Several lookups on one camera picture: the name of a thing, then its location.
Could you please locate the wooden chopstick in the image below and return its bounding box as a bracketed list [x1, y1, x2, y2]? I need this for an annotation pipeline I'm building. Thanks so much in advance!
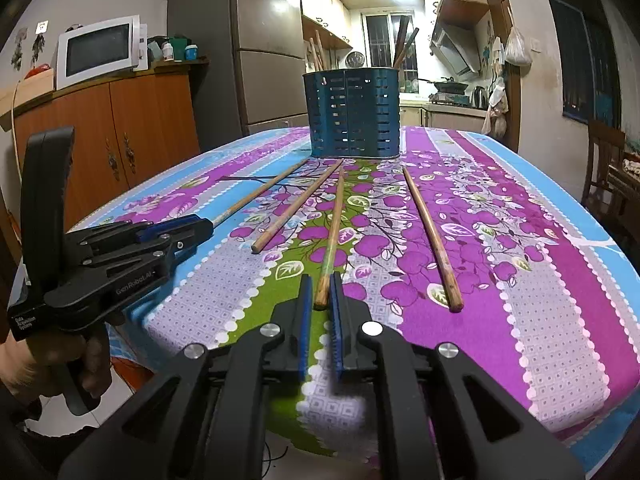
[314, 168, 345, 311]
[213, 157, 309, 228]
[252, 159, 343, 254]
[402, 167, 464, 313]

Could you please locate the person's left hand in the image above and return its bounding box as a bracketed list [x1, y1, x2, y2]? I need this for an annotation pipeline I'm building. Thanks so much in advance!
[1, 327, 112, 404]

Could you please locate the orange wooden cabinet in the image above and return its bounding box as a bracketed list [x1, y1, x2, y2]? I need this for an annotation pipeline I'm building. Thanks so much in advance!
[15, 62, 206, 229]

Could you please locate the floral purple tablecloth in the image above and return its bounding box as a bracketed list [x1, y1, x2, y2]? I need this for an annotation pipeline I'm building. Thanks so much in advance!
[86, 127, 639, 474]

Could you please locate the blue perforated utensil holder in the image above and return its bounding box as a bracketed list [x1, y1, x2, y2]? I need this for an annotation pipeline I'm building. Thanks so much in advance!
[304, 67, 400, 159]

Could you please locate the white microwave oven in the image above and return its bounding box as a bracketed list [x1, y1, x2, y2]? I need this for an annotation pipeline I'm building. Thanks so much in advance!
[54, 15, 142, 90]

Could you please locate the silver brown refrigerator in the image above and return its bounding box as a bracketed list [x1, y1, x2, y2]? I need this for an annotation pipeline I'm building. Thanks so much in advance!
[166, 0, 308, 151]

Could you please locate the wooden chair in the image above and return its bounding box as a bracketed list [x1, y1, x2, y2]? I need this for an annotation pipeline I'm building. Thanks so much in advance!
[580, 119, 639, 242]

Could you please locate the range hood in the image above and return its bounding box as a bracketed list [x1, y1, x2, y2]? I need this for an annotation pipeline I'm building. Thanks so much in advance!
[431, 21, 480, 80]

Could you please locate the white plastic bag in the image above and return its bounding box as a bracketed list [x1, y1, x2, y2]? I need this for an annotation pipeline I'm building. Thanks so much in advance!
[504, 25, 533, 67]

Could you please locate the dark framed window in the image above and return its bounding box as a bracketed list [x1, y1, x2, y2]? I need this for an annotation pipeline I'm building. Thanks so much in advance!
[549, 0, 622, 128]

